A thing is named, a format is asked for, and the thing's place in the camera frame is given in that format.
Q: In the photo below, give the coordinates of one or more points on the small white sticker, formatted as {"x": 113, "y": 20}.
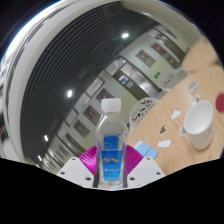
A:
{"x": 164, "y": 143}

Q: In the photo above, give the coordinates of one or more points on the white cloud-shaped sticker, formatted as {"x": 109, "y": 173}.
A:
{"x": 175, "y": 114}

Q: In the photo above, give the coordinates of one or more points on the framed wall portraits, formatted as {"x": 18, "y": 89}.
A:
{"x": 91, "y": 115}

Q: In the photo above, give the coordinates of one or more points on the clear water bottle blue label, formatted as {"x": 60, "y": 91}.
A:
{"x": 111, "y": 146}

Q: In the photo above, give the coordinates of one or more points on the olive green door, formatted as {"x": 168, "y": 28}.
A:
{"x": 133, "y": 78}

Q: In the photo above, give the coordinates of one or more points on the round ceiling lights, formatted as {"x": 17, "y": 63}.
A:
{"x": 125, "y": 35}

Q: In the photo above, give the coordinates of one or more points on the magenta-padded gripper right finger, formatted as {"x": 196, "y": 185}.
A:
{"x": 146, "y": 170}

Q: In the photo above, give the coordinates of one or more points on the black and white sticker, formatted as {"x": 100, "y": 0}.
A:
{"x": 182, "y": 132}

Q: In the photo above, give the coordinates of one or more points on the small dark sticker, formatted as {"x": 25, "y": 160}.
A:
{"x": 162, "y": 129}

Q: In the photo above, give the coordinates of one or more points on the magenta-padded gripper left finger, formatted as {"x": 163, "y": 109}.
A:
{"x": 75, "y": 170}

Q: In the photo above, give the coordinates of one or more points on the green exit sign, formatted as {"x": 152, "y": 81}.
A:
{"x": 157, "y": 75}

